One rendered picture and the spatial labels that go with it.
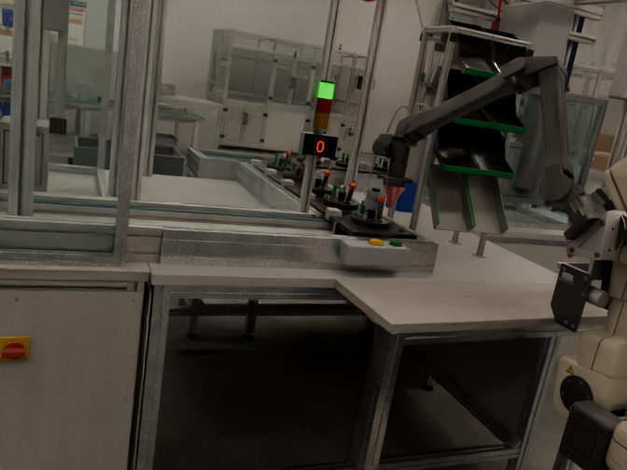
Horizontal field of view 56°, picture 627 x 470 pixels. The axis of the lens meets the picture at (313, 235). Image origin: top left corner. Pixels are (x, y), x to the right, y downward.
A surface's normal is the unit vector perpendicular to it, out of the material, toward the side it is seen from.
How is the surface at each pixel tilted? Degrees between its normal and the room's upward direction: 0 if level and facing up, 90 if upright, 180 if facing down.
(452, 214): 45
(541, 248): 90
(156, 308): 90
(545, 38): 90
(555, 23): 90
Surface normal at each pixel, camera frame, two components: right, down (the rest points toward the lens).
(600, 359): -0.90, -0.04
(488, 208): 0.25, -0.48
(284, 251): 0.36, 0.29
